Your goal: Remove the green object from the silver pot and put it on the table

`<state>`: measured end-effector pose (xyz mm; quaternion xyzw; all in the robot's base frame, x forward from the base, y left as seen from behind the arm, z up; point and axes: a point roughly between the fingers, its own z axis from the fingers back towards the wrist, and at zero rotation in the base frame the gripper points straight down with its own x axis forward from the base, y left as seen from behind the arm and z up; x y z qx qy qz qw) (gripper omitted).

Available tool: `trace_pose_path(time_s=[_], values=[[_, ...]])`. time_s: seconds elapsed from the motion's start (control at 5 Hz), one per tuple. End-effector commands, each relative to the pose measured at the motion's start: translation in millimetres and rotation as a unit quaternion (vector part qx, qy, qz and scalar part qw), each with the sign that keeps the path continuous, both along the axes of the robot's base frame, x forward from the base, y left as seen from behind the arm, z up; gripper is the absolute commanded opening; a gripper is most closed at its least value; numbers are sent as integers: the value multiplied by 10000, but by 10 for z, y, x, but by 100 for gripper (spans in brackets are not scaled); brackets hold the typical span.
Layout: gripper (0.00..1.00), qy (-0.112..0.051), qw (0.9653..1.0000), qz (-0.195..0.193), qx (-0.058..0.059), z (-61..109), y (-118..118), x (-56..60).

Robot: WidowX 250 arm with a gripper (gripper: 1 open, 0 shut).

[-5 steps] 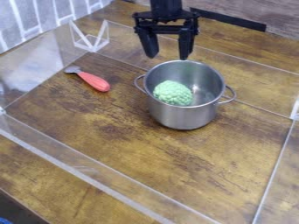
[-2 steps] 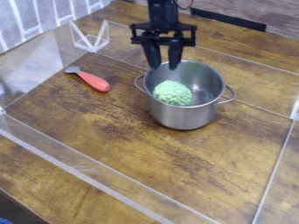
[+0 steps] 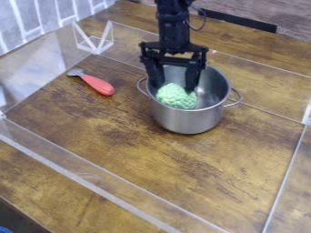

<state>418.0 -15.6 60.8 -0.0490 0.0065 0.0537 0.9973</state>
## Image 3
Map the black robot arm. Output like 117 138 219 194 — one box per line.
140 0 209 93

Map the red handled metal spatula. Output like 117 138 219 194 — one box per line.
66 68 115 96

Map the silver metal pot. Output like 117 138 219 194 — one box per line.
136 66 243 135

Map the green bumpy toy vegetable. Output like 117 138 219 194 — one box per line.
155 83 197 109

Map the clear acrylic corner bracket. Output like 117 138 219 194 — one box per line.
72 22 115 55

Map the clear acrylic front barrier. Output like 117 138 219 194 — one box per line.
0 117 229 233

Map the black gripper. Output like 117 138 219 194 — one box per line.
140 17 208 93

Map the black strip on table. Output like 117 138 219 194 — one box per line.
197 8 277 34

